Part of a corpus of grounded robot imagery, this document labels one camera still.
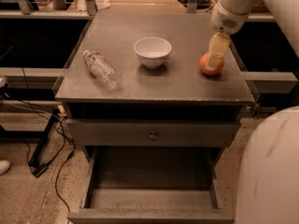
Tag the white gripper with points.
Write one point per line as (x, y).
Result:
(224, 20)

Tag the orange fruit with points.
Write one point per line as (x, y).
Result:
(207, 71)

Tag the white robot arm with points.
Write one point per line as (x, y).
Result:
(268, 183)

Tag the grey drawer cabinet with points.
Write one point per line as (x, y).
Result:
(175, 91)

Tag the closed top drawer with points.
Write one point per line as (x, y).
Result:
(140, 133)

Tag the open middle drawer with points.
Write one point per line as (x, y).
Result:
(151, 185)

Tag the white bowl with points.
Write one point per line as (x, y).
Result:
(152, 51)

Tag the white cloth on shelf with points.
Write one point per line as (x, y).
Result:
(101, 4)

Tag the clear plastic water bottle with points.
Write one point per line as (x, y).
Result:
(98, 65)

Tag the black table leg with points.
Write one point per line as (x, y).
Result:
(34, 162)

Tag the white shoe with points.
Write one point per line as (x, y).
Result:
(4, 166)

